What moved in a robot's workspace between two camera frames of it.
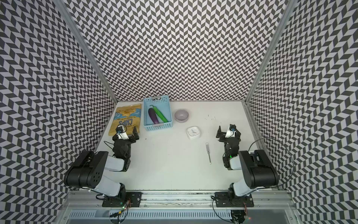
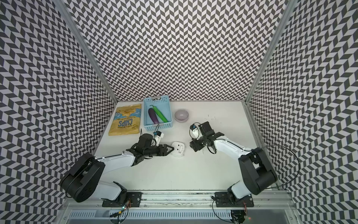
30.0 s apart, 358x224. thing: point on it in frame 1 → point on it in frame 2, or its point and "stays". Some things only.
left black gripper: (131, 137) → (164, 152)
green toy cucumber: (159, 114) stays
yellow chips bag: (128, 115) stays
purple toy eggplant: (153, 115) stays
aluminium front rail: (89, 199) stays
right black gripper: (222, 134) → (195, 143)
